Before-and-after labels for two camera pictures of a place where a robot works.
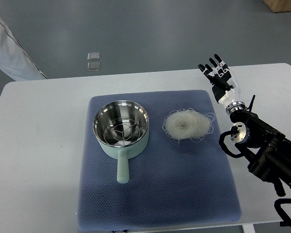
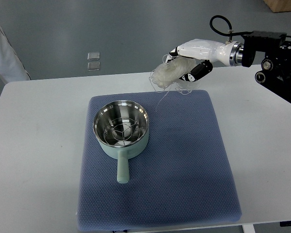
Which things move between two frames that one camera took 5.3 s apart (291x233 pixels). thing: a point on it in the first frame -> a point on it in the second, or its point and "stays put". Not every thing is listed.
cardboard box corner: [280, 6] stays put
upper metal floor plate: [93, 56] stays put
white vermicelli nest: [187, 124] -> [168, 74]
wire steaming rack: [124, 130] stays put
